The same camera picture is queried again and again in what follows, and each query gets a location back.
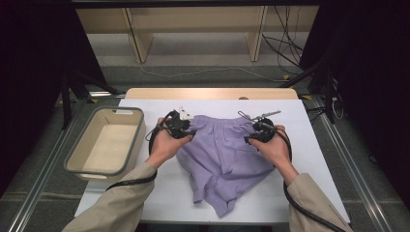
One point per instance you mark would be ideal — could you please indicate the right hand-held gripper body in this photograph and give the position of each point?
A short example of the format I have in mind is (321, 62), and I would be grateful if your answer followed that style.
(266, 130)

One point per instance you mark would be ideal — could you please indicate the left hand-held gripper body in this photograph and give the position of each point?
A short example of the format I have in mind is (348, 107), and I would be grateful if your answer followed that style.
(177, 124)

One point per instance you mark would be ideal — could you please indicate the purple shorts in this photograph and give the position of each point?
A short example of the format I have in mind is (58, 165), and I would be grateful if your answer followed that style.
(222, 161)

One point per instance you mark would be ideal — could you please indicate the beige storage basket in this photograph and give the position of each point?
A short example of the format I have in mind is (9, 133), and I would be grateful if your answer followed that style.
(109, 148)

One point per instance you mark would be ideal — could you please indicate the person's left hand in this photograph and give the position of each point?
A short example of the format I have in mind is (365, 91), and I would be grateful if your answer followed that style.
(164, 145)

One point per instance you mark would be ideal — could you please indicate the person's right hand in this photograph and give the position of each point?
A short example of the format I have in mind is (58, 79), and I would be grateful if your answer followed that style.
(277, 154)

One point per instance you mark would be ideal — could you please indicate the white table cover sheet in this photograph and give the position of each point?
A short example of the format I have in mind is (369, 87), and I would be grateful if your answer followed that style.
(306, 135)

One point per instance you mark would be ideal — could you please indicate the black metal stand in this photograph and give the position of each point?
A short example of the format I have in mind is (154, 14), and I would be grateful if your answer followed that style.
(66, 103)
(328, 96)

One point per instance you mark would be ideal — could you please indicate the beige wooden desk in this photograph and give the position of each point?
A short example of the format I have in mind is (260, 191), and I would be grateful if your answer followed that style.
(193, 19)

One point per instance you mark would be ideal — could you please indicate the dark curtain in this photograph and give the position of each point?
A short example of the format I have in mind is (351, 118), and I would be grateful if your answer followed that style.
(377, 80)
(32, 80)

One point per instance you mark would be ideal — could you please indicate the aluminium floor rail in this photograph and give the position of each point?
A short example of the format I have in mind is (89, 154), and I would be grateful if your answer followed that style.
(354, 174)
(38, 187)

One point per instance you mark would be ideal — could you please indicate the black frame bar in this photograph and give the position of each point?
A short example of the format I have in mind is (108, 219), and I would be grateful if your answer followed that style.
(193, 3)

